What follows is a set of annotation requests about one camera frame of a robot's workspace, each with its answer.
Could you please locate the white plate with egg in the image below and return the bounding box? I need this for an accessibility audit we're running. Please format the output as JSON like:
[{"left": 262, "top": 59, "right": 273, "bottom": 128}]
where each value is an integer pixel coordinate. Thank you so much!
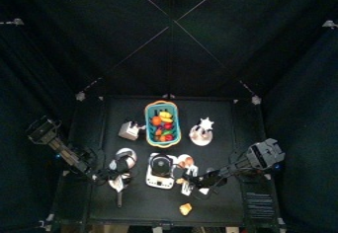
[{"left": 175, "top": 154, "right": 199, "bottom": 176}]

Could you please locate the black toy pot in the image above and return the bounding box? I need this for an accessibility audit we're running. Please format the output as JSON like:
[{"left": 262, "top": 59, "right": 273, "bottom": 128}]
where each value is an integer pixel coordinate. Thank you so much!
[{"left": 151, "top": 155, "right": 173, "bottom": 178}]

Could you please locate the yellow toy bread piece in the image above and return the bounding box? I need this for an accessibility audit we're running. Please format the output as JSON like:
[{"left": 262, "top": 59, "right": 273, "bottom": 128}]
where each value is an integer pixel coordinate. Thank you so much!
[{"left": 178, "top": 202, "right": 194, "bottom": 216}]

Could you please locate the white toy toaster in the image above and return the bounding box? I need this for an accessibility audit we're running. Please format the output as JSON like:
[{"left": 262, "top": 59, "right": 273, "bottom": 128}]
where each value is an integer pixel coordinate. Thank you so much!
[{"left": 118, "top": 120, "right": 147, "bottom": 141}]

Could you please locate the teal basket with orange rim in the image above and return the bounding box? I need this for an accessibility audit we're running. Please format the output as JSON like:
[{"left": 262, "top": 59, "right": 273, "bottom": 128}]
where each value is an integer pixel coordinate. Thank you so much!
[{"left": 145, "top": 100, "right": 183, "bottom": 149}]

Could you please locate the white star-topped toy stand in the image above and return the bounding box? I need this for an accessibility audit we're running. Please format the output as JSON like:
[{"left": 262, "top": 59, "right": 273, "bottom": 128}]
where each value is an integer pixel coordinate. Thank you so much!
[{"left": 187, "top": 116, "right": 215, "bottom": 147}]

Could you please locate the yellow toy banana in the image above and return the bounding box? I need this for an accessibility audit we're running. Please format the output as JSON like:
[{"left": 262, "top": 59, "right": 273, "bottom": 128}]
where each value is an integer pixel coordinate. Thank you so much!
[{"left": 159, "top": 111, "right": 174, "bottom": 123}]

